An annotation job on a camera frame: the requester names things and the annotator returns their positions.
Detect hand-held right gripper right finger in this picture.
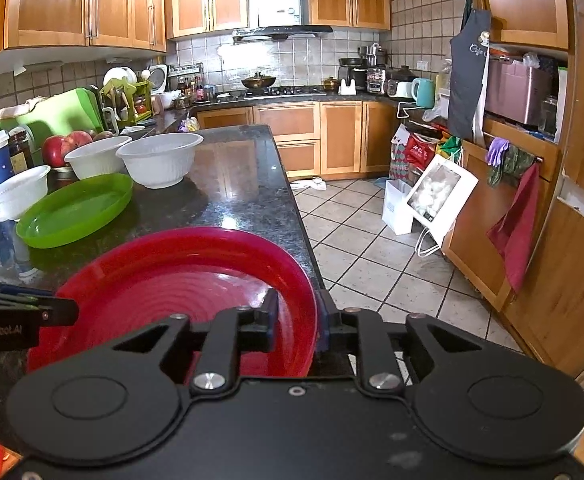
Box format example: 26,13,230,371
316,289,484,393

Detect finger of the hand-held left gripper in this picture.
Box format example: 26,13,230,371
0,275,55,297
0,293,79,329

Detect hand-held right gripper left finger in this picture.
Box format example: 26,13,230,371
106,289,279,394

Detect small white bowl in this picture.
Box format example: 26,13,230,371
0,164,51,222

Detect green plastic plate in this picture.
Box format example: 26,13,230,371
16,173,134,249

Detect red plastic plate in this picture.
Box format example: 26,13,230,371
26,226,319,378

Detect medium white bowl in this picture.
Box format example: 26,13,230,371
64,135,126,181

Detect large white ribbed bowl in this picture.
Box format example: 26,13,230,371
116,132,205,190

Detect dark glass jar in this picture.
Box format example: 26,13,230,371
8,129,35,171

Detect white floor cloth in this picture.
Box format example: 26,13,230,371
291,176,327,192

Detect white paper bag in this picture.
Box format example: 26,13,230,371
382,178,415,236

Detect red apple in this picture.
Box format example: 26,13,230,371
66,130,95,150
42,135,70,168

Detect green cutting board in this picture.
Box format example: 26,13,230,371
0,87,105,151

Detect wooden base cabinets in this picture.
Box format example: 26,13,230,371
196,100,403,181

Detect red gift bags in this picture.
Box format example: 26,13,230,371
389,125,443,186

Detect green dish rack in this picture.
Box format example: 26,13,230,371
99,66,153,128

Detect red cloth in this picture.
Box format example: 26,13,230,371
487,162,542,295

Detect gas stove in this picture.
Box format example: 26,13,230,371
264,86,327,97

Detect black wok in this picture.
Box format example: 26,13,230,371
241,72,277,92

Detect spice bottle rack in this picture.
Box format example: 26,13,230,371
169,62,207,102

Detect purple rubber gloves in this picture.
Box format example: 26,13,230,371
486,136,510,167

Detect white rice cooker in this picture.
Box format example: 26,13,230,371
148,63,169,96

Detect green patterned cloth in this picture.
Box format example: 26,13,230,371
487,145,535,186

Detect teal electric kettle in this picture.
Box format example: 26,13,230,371
411,77,437,109

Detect blender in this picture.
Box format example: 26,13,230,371
367,45,389,95

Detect tall wooden cabinet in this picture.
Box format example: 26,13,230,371
442,0,584,376

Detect dark apron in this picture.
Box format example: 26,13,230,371
447,7,493,143

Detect clear glass jar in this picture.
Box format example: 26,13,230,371
538,95,559,136

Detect range hood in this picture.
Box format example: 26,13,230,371
232,0,333,43

